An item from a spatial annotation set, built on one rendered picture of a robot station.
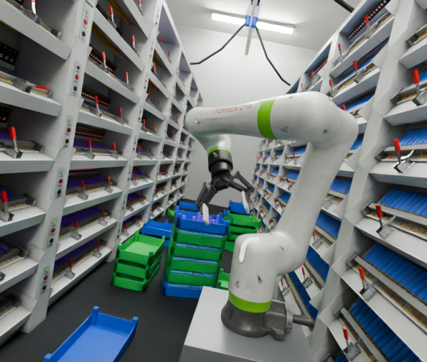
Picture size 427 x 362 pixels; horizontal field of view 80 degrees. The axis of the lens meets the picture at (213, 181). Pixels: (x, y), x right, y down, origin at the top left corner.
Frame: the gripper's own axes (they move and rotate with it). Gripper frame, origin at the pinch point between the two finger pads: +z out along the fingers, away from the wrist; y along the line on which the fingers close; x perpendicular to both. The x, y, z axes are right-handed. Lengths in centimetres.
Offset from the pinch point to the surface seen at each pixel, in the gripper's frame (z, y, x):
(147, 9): -137, -24, -36
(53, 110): -35, -46, -38
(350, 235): 1.7, 35.4, 30.5
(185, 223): -34, -37, 43
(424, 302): 29, 42, 17
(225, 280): -24, -39, 105
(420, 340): 36, 37, 15
